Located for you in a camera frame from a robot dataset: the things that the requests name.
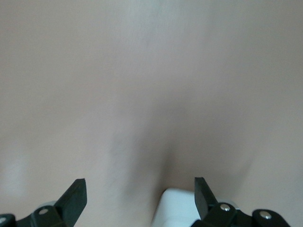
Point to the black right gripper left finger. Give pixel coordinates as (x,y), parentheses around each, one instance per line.
(68,203)

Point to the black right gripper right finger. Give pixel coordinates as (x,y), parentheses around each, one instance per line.
(206,203)

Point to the white square trash bin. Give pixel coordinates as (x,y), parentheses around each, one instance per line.
(175,208)

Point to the brown table cover sheet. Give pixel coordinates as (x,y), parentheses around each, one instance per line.
(151,71)

